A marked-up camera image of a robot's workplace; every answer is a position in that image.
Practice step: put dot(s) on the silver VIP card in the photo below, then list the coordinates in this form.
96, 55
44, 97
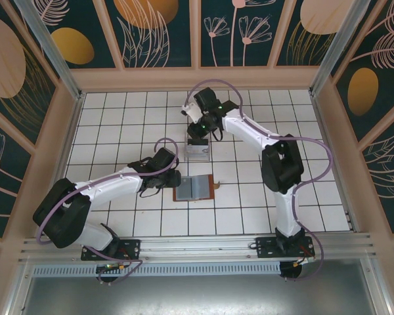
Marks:
197, 152

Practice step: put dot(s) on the brown leather card holder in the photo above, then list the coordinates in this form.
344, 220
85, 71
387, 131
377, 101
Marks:
193, 188

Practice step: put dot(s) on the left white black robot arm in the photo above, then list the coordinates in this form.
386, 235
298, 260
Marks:
111, 185

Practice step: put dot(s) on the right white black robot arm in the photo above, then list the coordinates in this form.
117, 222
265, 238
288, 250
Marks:
246, 126

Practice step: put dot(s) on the clear acrylic card stand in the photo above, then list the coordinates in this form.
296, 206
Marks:
186, 157

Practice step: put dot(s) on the grey metal sheet panel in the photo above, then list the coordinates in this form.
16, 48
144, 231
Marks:
200, 295

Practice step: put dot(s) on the aluminium mounting rail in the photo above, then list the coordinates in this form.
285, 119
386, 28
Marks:
200, 246

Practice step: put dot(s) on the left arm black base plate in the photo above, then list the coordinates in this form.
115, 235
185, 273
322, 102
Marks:
131, 249

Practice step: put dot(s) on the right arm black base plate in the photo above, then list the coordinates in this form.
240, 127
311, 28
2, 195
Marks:
266, 249

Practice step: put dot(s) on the aluminium frame post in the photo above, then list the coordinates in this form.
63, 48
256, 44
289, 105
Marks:
51, 49
341, 49

